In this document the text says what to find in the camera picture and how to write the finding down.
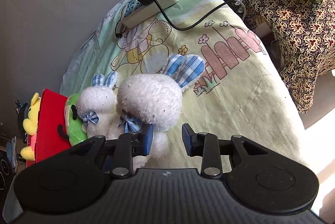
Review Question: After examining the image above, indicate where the white bunny plush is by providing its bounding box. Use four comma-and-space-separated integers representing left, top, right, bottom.
77, 71, 119, 138
107, 54, 205, 170

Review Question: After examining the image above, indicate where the green avocado plush toy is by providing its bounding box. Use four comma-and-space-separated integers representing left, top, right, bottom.
57, 94, 87, 146

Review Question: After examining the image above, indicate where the cartoon print bed sheet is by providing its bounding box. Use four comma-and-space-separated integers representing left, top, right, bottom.
60, 0, 304, 168

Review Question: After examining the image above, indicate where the red cardboard box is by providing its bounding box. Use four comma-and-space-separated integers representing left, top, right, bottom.
27, 89, 71, 167

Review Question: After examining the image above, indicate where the yellow bear plush toy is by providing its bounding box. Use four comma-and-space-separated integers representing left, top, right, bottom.
21, 93, 41, 162

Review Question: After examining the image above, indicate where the brown floral patterned cloth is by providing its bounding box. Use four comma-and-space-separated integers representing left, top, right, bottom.
244, 0, 334, 113

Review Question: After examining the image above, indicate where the white power strip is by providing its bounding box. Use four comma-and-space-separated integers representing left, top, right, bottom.
120, 0, 186, 30

